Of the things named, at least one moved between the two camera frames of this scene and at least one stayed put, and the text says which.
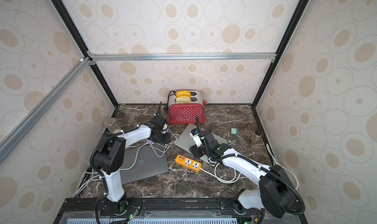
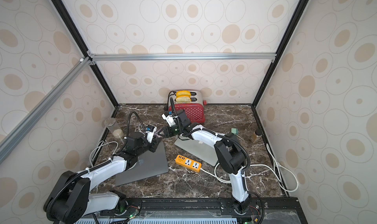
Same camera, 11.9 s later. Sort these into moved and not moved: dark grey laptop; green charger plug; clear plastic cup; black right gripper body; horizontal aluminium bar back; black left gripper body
Moved: black right gripper body; black left gripper body
Not moved: green charger plug; horizontal aluminium bar back; dark grey laptop; clear plastic cup
